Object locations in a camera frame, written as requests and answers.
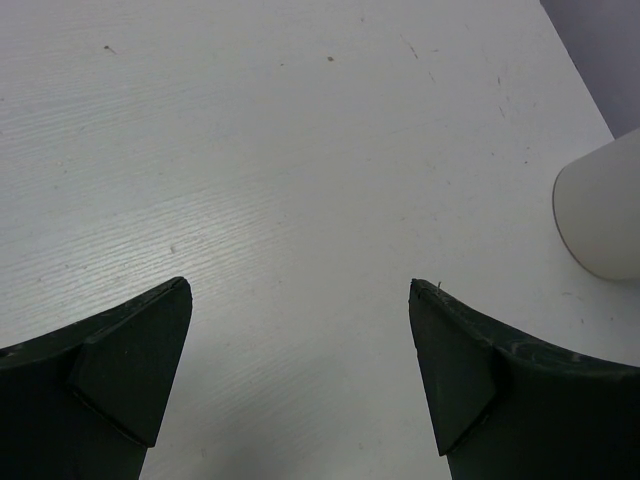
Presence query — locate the white bin with black rim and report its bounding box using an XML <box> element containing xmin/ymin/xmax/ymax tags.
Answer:
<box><xmin>552</xmin><ymin>130</ymin><xmax>639</xmax><ymax>280</ymax></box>

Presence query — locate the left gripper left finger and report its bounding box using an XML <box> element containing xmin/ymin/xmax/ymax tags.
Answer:
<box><xmin>1</xmin><ymin>277</ymin><xmax>192</xmax><ymax>479</ymax></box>

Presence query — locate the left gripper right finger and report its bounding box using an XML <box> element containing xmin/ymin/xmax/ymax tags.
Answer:
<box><xmin>409</xmin><ymin>279</ymin><xmax>639</xmax><ymax>479</ymax></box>

